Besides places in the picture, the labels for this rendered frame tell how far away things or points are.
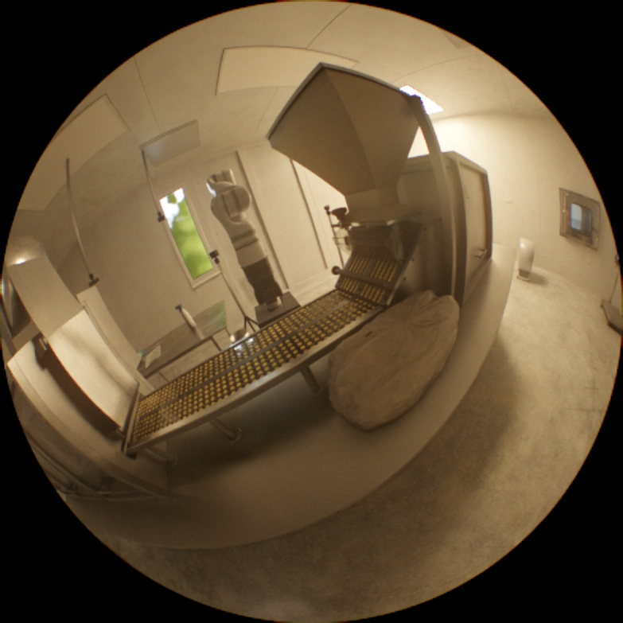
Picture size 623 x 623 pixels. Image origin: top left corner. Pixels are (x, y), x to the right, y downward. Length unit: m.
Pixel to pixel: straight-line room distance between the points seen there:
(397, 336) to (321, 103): 0.49
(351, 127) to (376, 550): 1.59
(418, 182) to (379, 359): 0.58
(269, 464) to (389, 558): 1.00
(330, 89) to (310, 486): 0.76
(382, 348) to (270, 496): 0.40
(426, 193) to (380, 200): 0.24
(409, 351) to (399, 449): 0.21
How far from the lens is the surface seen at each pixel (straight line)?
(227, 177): 0.77
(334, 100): 0.43
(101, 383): 0.61
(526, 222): 3.99
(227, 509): 0.54
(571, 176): 4.15
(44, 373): 0.60
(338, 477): 0.43
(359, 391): 0.31
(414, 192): 0.72
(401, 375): 0.31
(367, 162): 0.46
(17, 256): 0.75
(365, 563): 1.31
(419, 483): 1.24
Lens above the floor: 1.22
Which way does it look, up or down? 30 degrees down
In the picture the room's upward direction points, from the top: 20 degrees counter-clockwise
